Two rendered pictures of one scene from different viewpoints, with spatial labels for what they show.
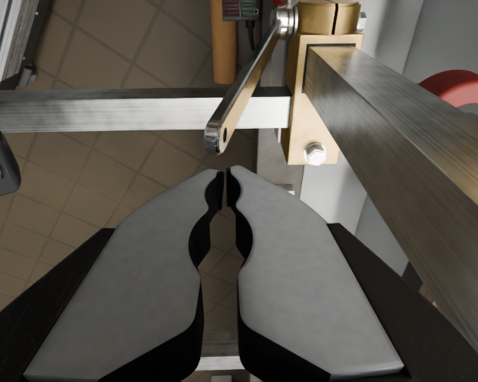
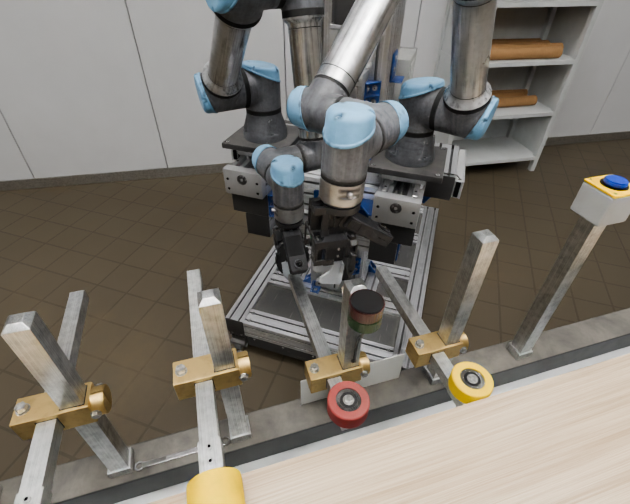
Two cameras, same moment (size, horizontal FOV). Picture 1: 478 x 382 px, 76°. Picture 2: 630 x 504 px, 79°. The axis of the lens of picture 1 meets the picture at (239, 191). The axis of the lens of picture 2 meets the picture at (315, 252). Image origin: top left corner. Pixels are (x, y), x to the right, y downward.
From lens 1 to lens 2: 0.75 m
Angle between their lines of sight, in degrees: 68
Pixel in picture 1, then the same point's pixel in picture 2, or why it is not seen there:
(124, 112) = (308, 309)
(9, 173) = (297, 270)
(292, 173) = (260, 434)
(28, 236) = not seen: hidden behind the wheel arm
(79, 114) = (303, 298)
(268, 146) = (278, 411)
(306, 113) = (329, 359)
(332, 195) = not seen: outside the picture
